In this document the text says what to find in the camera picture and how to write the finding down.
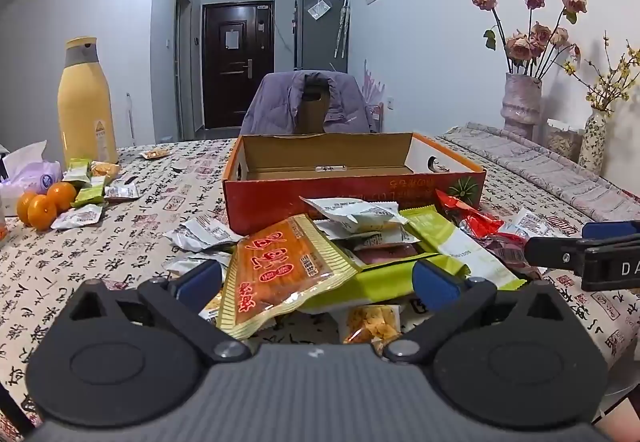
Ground purple jacket on chair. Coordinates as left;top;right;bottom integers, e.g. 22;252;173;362
240;70;375;136

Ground yellow flower branches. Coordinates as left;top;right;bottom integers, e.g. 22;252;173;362
561;32;639;117

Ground right orange mandarin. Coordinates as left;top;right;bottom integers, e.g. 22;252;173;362
47;181;77;214

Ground grey refrigerator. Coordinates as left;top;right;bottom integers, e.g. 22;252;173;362
294;0;348;73

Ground left orange mandarin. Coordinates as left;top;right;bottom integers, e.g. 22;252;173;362
16;191;37;227

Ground folded pink grey blanket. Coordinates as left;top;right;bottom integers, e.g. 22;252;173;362
438;123;639;221

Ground front orange mandarin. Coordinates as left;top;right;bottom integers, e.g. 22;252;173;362
27;194;58;231

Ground long green snack pack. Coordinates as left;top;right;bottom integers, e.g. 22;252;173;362
300;205;524;314

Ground orange red cardboard box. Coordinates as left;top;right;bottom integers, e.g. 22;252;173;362
222;132;486;235

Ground green snack bar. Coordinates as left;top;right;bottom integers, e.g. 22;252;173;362
62;158;92;187
72;176;108;208

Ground dark entrance door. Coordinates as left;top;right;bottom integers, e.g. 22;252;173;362
202;0;274;129

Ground purple tissue pack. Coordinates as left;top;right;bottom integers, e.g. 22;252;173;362
1;140;62;217

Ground green snack bar upper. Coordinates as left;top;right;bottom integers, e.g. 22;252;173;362
62;158;92;187

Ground orange spicy strip snack pack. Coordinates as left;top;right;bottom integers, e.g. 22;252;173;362
216;215;358;340

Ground yellow thermos bottle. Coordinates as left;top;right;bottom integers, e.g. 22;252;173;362
58;36;118;164

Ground green snack bar lower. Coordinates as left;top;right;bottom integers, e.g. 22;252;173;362
72;176;108;208

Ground white sachet by green bars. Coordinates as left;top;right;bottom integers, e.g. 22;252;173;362
104;182;140;202

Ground red noodle snack bag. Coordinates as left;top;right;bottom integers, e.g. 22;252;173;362
435;190;503;239

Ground white snack sachet near oranges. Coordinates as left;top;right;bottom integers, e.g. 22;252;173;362
51;204;104;230

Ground dried pink rose bouquet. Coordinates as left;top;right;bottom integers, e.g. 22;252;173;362
472;0;588;80

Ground small orange cracker packet far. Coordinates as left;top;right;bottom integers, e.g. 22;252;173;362
140;147;170;161

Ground speckled small vase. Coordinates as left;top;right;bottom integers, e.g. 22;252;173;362
578;109;608;176

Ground pink ceramic vase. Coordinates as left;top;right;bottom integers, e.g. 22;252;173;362
500;73;542;140

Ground wooden chair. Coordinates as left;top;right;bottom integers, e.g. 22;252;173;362
295;80;330;135

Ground orange mandarin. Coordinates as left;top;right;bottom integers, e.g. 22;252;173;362
27;194;58;231
47;181;77;214
16;191;37;227

